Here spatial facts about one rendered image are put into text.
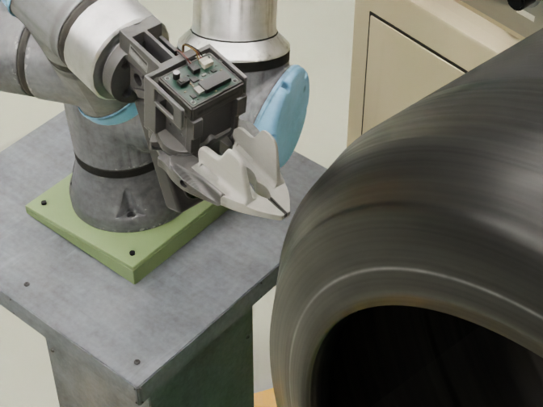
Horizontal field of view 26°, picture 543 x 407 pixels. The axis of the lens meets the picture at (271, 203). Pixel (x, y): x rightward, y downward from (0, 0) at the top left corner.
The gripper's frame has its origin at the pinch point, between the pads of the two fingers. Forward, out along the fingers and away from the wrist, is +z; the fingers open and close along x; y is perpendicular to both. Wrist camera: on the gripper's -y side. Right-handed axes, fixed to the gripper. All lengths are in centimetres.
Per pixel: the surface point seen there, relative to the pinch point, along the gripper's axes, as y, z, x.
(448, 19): -28, -29, 59
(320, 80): -128, -103, 117
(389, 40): -37, -38, 58
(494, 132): 32.4, 22.1, -7.3
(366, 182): 25.1, 16.5, -9.9
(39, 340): -125, -77, 17
